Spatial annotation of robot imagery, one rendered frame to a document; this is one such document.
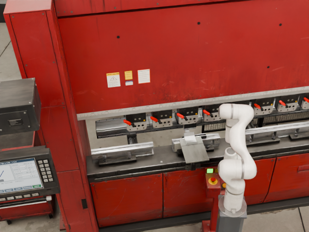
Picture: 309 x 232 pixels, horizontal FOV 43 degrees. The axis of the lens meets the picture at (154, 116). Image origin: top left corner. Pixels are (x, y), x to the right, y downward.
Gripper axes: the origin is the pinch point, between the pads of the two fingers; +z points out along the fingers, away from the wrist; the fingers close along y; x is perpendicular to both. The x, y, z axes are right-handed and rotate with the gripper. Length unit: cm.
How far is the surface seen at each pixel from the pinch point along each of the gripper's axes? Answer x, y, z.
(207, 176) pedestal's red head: -13.8, -6.2, 6.6
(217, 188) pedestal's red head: -7.3, 6.0, 6.6
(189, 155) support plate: -28.6, -10.3, -15.2
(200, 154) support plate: -19.7, -10.8, -15.2
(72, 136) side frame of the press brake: -110, 2, -55
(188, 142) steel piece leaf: -27.7, -25.3, -14.1
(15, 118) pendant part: -128, 35, -105
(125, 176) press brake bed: -79, -8, 5
